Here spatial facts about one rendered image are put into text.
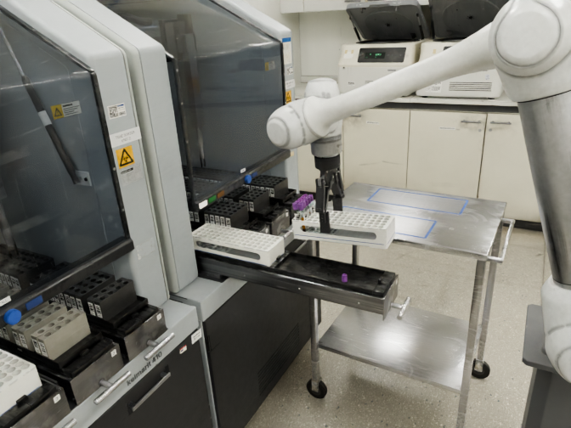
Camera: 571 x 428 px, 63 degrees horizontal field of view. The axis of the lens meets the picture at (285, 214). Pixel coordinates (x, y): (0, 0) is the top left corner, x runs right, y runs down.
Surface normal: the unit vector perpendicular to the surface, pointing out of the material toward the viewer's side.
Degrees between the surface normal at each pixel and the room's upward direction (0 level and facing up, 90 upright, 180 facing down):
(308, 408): 0
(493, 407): 0
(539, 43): 82
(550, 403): 90
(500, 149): 90
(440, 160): 90
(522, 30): 84
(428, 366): 0
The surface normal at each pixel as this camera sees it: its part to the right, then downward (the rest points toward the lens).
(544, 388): -0.96, 0.16
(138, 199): 0.88, 0.14
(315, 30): -0.47, 0.37
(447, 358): -0.05, -0.92
